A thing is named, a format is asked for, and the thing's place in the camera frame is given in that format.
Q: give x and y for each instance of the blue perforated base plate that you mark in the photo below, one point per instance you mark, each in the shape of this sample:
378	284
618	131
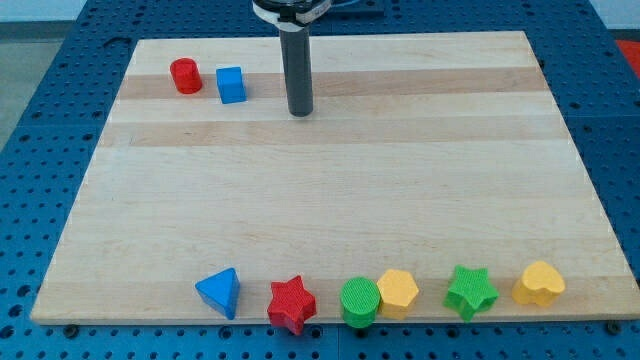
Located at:
45	158

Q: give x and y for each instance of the light wooden board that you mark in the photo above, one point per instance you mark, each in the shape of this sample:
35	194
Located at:
423	152

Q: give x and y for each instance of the yellow heart block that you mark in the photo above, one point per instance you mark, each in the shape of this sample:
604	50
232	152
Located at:
540	283

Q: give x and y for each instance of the yellow hexagon block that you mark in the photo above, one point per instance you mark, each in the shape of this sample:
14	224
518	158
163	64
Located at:
398	293

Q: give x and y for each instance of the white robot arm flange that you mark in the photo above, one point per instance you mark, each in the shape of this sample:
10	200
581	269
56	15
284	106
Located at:
296	12

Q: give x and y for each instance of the red star block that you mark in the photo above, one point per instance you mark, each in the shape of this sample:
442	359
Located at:
291	305

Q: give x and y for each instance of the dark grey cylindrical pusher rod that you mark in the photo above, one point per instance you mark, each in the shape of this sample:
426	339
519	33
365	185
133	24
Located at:
295	49

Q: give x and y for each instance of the blue cube block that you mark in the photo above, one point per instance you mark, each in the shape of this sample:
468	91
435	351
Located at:
230	85

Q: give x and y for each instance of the green star block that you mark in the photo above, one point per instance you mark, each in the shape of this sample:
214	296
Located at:
470	292

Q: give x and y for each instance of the blue triangle block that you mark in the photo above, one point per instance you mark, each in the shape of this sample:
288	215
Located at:
221	292

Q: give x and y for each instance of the green cylinder block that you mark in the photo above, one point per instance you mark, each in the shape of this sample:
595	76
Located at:
359	299

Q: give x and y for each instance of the red cylinder block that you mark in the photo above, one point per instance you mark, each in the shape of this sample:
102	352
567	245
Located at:
186	76

